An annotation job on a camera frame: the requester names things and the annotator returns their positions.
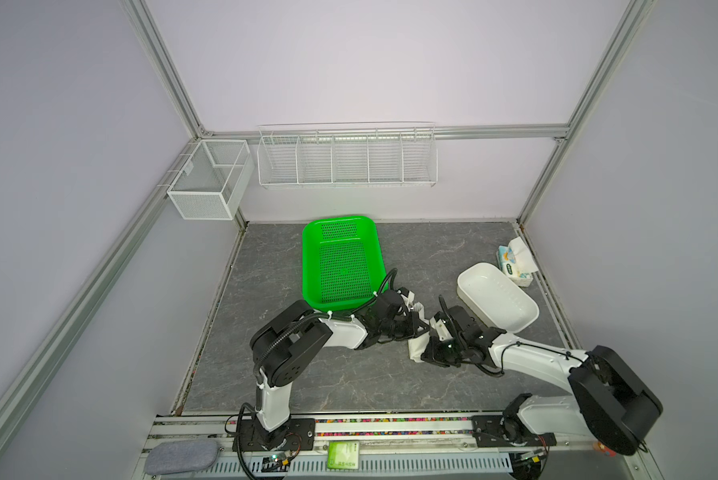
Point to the grey cloth pad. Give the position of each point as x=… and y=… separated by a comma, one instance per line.
x=184, y=456

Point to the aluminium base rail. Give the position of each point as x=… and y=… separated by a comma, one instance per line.
x=459, y=431

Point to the white slotted cable duct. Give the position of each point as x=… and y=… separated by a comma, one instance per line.
x=397, y=465

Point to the small white mesh basket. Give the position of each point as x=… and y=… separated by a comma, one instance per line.
x=212, y=181

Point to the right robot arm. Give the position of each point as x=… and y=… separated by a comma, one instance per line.
x=602, y=395

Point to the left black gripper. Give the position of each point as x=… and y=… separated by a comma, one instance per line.
x=413, y=320

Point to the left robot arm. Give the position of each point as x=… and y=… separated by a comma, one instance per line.
x=284, y=348

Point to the white paper napkin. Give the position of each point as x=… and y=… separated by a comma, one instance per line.
x=422, y=335

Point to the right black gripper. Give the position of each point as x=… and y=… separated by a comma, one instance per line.
x=432, y=355

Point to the long white wire shelf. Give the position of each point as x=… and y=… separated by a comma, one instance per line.
x=358, y=154

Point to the green perforated plastic basket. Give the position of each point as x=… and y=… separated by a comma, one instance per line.
x=342, y=263

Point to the tissue pack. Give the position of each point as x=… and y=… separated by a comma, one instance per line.
x=517, y=262

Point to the white oval plastic tub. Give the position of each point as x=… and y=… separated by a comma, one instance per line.
x=495, y=298

